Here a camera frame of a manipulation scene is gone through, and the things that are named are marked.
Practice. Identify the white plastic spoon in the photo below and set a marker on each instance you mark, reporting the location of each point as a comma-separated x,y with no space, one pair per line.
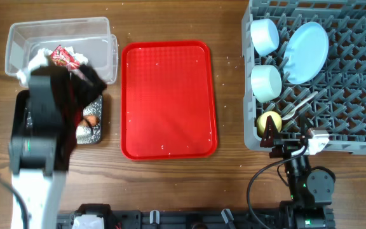
291,113

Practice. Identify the light blue bowl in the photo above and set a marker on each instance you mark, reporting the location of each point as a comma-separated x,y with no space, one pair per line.
264,36

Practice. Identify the grey dishwasher rack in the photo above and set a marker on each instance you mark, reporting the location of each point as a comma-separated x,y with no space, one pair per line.
340,105

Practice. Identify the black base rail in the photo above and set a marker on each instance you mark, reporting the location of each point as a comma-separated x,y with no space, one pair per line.
213,220

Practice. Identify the black plastic tray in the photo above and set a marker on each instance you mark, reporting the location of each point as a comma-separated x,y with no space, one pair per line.
22,114

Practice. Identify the clear plastic bin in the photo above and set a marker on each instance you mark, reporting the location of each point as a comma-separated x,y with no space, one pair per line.
90,37

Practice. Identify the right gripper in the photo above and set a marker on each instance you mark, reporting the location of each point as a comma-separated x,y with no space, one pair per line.
284,146

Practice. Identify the green bowl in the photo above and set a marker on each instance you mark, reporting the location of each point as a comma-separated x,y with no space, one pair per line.
266,83

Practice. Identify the light blue plate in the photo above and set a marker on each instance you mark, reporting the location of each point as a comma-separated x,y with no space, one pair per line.
307,52

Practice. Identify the red snack wrapper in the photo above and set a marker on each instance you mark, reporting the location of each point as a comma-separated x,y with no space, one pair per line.
61,57

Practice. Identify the white tissue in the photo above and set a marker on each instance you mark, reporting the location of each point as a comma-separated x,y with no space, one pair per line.
42,59

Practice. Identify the red serving tray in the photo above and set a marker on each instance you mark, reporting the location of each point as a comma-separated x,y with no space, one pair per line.
167,101

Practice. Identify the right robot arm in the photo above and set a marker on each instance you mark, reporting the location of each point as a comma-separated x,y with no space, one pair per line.
311,188

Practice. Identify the yellow plastic cup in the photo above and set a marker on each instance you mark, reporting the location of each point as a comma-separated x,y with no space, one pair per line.
261,122

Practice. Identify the white rice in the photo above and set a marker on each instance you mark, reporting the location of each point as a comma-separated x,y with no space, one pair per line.
91,135

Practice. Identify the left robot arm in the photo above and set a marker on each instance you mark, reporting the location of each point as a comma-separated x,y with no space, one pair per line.
43,137

